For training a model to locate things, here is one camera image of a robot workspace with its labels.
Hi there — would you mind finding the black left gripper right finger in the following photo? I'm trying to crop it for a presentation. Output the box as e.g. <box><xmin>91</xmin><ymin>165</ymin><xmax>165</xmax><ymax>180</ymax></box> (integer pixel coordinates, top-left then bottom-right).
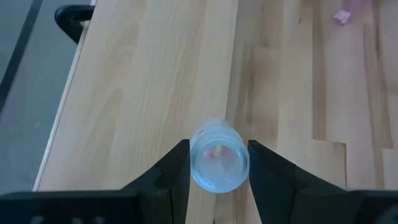
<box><xmin>248</xmin><ymin>139</ymin><xmax>351</xmax><ymax>224</ymax></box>

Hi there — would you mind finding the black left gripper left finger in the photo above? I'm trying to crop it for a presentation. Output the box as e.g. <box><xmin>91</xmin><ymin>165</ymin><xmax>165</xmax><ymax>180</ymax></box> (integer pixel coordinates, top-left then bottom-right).
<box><xmin>121</xmin><ymin>139</ymin><xmax>191</xmax><ymax>224</ymax></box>

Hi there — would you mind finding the light blue medicine bottle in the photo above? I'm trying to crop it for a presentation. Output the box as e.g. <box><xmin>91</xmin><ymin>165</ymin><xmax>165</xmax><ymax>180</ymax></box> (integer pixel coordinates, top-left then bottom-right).
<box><xmin>188</xmin><ymin>119</ymin><xmax>251</xmax><ymax>194</ymax></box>

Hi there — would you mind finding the pink medicine bottle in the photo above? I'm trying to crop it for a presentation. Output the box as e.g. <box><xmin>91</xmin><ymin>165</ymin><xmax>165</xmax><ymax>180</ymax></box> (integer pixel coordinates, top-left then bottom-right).
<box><xmin>332</xmin><ymin>0</ymin><xmax>374</xmax><ymax>26</ymax></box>

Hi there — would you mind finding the black table clamp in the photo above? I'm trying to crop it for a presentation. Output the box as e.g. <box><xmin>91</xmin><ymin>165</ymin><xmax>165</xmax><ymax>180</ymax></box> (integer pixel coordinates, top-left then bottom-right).
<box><xmin>54</xmin><ymin>4</ymin><xmax>96</xmax><ymax>44</ymax></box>

